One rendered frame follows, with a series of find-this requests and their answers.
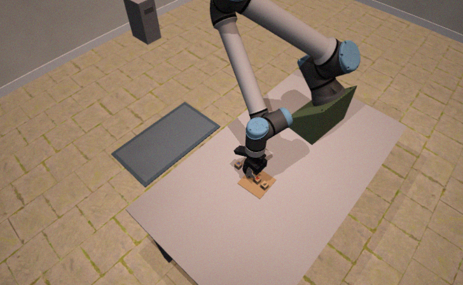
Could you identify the tan flat mat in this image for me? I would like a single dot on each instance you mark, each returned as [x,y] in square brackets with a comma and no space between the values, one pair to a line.
[254,188]

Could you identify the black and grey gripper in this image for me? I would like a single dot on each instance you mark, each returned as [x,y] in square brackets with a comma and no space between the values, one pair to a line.
[255,165]

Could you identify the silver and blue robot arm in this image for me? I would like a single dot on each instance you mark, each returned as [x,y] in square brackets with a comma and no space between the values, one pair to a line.
[326,59]

